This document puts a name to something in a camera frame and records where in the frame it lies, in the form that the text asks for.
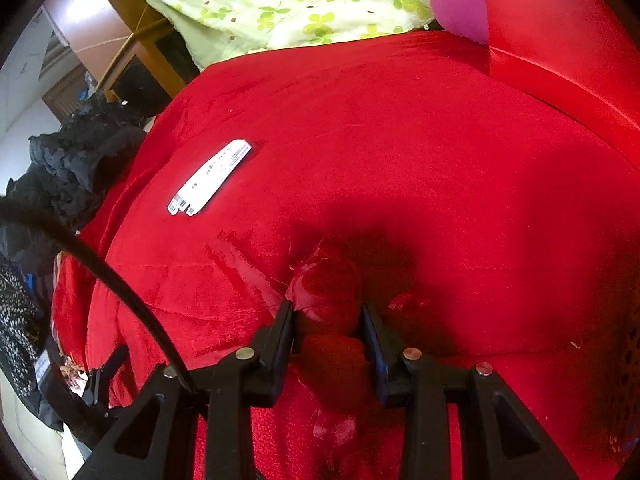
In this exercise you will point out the red mesh plastic basket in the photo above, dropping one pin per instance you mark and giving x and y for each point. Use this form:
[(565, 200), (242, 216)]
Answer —
[(631, 385)]

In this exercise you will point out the red wrapper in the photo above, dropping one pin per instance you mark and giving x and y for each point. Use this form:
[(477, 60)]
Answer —
[(325, 290)]

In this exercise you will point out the green floral blanket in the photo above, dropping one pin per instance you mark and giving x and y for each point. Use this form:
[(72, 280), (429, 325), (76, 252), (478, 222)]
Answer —
[(280, 0)]

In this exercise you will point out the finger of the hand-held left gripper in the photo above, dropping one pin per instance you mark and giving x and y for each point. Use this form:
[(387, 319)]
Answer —
[(105, 380)]

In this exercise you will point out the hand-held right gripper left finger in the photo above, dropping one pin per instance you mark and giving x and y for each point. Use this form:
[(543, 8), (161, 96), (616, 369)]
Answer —
[(280, 330)]

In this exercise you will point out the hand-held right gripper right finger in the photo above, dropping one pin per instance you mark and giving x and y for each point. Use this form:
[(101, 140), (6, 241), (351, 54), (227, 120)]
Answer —
[(372, 340)]

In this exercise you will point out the black speckled garment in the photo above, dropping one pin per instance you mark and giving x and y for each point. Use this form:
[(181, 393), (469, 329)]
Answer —
[(15, 320)]

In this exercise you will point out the black clothes pile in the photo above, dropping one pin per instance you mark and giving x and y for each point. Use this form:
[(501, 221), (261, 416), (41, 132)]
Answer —
[(75, 160)]

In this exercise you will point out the wooden furniture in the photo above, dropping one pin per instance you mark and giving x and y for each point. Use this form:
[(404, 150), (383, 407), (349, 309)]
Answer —
[(150, 60)]

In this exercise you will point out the red paper gift bag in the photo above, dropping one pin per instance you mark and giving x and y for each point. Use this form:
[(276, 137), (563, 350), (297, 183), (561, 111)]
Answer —
[(550, 20)]

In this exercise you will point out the red velvet blanket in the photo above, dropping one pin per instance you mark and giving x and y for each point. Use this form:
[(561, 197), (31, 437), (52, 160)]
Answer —
[(400, 160)]

